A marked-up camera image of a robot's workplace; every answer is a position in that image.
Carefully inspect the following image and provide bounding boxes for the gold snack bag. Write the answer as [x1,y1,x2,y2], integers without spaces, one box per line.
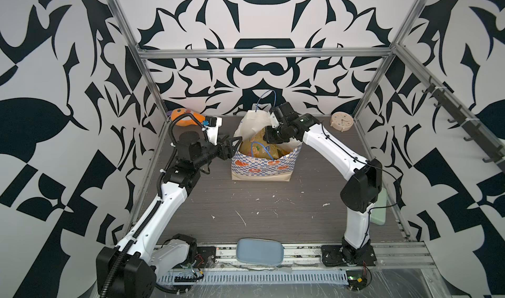
[239,128,290,161]

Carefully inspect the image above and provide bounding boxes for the blue checkered paper bag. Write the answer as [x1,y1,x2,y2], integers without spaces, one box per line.
[231,90,302,182]

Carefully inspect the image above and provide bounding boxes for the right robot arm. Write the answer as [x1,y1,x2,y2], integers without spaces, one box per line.
[264,103,383,262]

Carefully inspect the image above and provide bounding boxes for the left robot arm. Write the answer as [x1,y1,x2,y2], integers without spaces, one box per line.
[96,131,242,297]

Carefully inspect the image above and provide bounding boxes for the orange plush toy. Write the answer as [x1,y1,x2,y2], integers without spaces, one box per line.
[166,108,206,128]

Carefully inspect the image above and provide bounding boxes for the beige alarm clock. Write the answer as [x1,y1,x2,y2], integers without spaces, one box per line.
[330,112,355,132]

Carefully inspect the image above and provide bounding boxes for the light green container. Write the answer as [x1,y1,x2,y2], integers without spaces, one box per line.
[370,187,388,226]

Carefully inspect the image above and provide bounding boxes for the small circuit board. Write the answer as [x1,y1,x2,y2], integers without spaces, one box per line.
[346,269,372,292]

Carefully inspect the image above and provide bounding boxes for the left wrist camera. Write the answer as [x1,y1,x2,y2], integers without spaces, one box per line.
[203,116,222,145]

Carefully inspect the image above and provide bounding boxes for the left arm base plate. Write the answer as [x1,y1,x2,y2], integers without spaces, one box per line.
[187,246,217,269]

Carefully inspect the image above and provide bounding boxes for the white cable duct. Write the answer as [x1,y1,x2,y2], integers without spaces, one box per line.
[158,270,349,286]

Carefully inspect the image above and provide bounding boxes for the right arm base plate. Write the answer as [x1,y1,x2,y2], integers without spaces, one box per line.
[321,244,377,267]

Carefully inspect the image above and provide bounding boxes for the black hook rail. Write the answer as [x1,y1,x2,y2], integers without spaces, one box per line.
[423,76,504,173]

